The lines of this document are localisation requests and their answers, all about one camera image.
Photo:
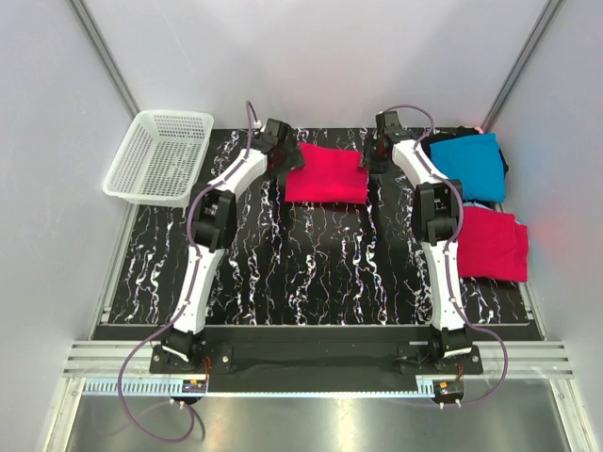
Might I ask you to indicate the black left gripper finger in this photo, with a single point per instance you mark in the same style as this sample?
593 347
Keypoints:
295 156
279 170

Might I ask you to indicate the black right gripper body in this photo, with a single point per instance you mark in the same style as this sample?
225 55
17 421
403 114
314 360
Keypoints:
372 155

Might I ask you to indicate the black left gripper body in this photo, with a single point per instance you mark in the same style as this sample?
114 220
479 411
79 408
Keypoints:
289 153

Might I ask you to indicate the red t shirt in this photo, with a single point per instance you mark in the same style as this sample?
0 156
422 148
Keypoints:
493 245
329 175

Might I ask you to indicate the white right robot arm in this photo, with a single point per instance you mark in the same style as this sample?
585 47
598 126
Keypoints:
437 209

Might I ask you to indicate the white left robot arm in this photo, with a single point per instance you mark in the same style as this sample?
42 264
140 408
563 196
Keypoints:
211 228

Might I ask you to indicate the folded black t shirt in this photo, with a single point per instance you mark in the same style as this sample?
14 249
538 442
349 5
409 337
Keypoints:
424 141

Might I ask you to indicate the folded blue t shirt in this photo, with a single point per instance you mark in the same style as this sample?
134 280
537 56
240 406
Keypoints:
471 165

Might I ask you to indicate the white plastic basket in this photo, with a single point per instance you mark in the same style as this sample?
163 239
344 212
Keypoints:
160 158

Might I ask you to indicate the folded red t shirt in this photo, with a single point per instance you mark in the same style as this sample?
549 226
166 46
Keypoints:
493 245

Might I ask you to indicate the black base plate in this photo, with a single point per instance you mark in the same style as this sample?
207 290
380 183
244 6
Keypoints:
322 360

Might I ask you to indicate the aluminium frame rail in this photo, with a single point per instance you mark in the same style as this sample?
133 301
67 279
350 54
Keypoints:
107 367

